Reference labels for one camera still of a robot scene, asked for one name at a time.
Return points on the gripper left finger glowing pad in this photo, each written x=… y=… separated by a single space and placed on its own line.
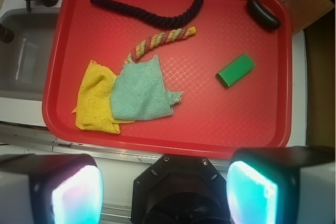
x=64 y=188

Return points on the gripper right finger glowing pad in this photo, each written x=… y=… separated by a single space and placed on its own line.
x=282 y=185

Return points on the green rectangular block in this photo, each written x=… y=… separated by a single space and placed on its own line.
x=235 y=70

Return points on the yellow cloth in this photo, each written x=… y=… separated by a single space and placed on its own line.
x=93 y=110

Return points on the light green cloth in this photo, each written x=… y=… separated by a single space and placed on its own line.
x=139 y=93

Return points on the grey toy sink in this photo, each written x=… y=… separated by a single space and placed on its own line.
x=24 y=61

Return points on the red plastic tray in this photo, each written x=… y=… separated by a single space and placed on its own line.
x=212 y=120

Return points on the black curved cylinder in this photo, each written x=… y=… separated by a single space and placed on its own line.
x=262 y=15

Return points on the black faucet handle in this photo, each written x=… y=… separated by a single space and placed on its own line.
x=6 y=35

